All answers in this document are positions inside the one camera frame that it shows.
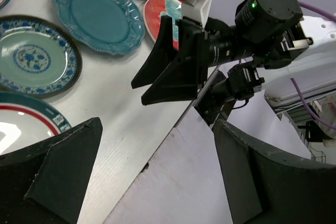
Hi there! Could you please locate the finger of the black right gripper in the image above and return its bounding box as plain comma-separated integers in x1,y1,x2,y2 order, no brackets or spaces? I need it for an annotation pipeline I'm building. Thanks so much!
141,19,209,105
131,16,176,89

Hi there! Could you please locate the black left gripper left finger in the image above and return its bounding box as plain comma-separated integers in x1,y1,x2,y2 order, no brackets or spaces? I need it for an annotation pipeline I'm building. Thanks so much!
1,118,103,223

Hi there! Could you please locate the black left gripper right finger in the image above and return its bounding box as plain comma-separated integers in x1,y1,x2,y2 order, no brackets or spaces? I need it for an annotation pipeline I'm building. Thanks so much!
213,119,335,223

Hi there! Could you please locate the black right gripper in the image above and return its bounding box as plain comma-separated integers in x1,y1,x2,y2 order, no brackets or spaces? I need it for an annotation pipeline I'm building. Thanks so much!
205,0,313,69

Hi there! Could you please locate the red teal crane plate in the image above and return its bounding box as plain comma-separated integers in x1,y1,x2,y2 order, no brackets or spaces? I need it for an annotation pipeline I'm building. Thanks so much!
143,0,182,49

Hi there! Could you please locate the white plate red green rim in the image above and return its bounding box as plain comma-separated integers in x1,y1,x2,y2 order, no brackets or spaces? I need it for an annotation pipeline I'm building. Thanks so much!
1,91,71,155

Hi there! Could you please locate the teal scalloped plate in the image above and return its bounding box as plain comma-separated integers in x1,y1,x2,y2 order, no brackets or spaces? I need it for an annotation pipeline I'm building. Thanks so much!
53,0,145,55

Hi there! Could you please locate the blue floral green plate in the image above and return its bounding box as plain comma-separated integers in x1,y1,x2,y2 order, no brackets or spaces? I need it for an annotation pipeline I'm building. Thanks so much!
1,15,82,98

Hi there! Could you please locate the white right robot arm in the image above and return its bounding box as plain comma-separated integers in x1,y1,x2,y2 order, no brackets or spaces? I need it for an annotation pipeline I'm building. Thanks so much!
131,0,317,122

